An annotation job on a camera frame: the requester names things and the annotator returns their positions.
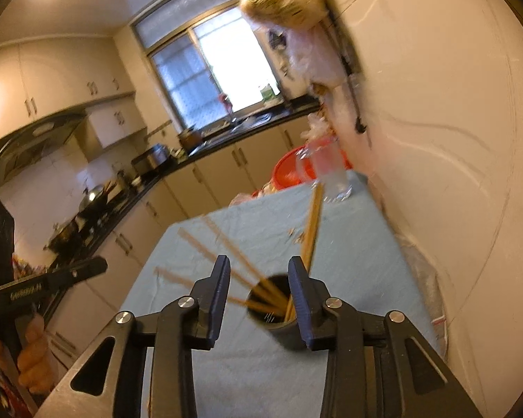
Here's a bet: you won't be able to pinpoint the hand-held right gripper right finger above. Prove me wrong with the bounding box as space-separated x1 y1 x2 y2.
287 256 485 418

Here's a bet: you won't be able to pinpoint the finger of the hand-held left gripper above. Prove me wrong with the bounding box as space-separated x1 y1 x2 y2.
0 256 109 315

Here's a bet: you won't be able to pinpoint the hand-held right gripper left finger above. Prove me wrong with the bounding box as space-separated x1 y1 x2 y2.
70 255 232 418

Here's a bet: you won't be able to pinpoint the dark green chopstick holder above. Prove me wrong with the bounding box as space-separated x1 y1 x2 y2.
245 272 327 353

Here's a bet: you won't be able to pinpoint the pile of wooden chopsticks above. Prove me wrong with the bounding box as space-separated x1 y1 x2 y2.
154 215 297 320

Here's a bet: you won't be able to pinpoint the straight single wooden chopstick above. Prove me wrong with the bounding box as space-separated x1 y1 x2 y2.
288 182 324 318

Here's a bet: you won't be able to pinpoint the person's left hand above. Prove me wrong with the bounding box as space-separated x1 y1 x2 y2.
16 313 56 396

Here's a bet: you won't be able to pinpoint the steel pot with lid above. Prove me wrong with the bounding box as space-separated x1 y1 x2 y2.
47 221 80 254

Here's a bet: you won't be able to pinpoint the blue tablecloth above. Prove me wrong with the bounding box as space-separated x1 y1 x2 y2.
121 170 445 418

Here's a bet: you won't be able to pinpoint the steel wok with lid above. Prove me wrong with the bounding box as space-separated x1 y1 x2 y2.
77 184 111 215

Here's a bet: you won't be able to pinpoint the range hood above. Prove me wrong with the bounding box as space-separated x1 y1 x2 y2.
0 112 89 184

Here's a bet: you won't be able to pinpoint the cream lower cabinets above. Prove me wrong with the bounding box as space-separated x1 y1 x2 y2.
44 107 327 371

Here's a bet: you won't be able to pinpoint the cream cabinets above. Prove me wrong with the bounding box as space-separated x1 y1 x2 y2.
44 107 327 371
0 36 148 149

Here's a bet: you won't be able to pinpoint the red plastic basket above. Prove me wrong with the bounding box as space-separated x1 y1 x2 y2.
273 146 333 191

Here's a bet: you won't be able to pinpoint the clear glass pitcher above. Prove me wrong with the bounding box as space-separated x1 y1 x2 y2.
295 136 354 203

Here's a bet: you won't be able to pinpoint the black countertop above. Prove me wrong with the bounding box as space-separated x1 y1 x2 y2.
48 98 321 266

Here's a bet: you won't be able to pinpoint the silver kitchen appliance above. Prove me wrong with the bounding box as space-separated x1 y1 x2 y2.
132 143 172 176

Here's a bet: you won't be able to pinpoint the cream upper cabinets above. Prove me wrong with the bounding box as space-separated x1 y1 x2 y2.
0 36 148 149

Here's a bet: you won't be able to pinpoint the brown cooking pot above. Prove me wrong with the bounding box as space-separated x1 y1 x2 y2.
178 128 204 149

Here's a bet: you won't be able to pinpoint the white plastic bags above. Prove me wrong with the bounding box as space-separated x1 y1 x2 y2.
282 26 346 93

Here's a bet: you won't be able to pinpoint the kitchen window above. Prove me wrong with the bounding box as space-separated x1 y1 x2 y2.
130 0 289 130

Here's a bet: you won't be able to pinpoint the black power cable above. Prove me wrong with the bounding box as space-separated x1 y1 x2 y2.
330 9 370 135

